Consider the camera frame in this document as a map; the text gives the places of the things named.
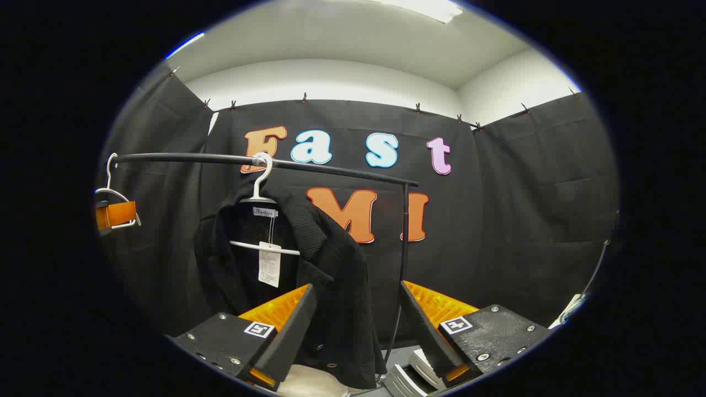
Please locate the black backdrop cloth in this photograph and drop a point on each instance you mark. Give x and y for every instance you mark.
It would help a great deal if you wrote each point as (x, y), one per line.
(524, 220)

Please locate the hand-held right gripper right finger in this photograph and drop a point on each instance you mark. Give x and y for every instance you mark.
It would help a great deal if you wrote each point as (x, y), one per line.
(430, 336)

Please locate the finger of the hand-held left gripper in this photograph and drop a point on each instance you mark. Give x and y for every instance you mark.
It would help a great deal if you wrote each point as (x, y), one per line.
(118, 214)

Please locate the black knit cardigan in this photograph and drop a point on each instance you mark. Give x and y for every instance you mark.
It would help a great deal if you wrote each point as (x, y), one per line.
(331, 286)

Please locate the white plastic hanger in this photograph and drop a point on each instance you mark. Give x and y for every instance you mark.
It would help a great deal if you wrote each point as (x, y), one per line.
(108, 176)
(245, 245)

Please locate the black clothes rack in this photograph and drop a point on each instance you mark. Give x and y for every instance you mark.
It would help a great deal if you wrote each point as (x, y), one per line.
(193, 158)

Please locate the row of small black clips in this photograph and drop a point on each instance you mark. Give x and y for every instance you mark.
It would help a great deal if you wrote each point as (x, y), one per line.
(304, 98)

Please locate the white plastic object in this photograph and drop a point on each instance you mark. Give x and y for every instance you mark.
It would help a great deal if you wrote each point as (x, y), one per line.
(568, 310)

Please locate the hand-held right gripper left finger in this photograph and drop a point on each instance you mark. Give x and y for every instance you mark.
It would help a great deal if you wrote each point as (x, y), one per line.
(287, 342)

